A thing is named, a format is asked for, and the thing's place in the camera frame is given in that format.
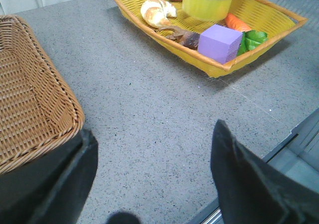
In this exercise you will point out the orange toy carrot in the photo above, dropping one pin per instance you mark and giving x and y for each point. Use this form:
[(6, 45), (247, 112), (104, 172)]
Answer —
[(251, 39)]

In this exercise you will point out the yellow woven basket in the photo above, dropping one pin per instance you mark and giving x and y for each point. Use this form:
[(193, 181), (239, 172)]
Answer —
[(261, 15)]

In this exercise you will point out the yellow tape roll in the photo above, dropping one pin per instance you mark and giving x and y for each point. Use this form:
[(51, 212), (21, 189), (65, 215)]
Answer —
[(207, 10)]

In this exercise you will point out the brown wicker basket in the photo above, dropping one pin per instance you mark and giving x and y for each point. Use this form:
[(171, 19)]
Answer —
[(38, 110)]

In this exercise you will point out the purple foam cube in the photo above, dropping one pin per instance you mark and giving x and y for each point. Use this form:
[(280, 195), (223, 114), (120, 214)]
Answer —
[(220, 43)]

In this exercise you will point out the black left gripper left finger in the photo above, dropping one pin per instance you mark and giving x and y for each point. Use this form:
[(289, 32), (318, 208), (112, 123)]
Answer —
[(51, 189)]

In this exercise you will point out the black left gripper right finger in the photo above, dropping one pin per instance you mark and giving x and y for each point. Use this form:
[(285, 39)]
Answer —
[(250, 191)]

